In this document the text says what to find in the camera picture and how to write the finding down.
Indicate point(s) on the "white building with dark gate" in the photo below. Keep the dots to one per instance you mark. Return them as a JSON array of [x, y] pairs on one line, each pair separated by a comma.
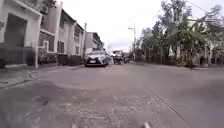
[[16, 33]]

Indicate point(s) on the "yellowish building behind trees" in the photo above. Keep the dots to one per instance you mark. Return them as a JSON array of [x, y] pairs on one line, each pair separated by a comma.
[[213, 36]]

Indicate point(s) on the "grey concrete road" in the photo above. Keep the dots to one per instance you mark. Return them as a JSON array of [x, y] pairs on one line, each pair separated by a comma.
[[126, 86]]

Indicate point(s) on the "utility pole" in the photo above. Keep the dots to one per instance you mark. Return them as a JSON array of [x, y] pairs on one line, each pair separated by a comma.
[[134, 40]]

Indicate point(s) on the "pale concrete pole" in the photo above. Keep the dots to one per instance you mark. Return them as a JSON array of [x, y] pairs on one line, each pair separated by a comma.
[[84, 40]]

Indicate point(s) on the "motorcycle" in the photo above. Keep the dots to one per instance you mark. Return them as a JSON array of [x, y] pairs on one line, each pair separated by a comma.
[[117, 60]]

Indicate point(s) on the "robot's own part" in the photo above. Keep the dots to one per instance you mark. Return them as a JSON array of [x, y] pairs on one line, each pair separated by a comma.
[[146, 125]]

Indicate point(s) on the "beige two-storey building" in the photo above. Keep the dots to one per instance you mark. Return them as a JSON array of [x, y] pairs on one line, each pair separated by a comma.
[[63, 36]]

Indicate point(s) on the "row of trees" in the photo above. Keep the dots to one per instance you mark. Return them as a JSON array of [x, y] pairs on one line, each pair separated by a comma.
[[176, 36]]

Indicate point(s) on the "concrete pavement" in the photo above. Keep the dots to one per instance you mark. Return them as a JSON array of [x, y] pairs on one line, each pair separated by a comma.
[[20, 75]]

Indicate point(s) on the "grey building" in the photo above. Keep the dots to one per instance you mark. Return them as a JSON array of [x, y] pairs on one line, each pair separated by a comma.
[[93, 41]]

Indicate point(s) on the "silver car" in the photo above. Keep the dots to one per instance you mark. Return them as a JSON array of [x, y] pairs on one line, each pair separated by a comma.
[[96, 58]]

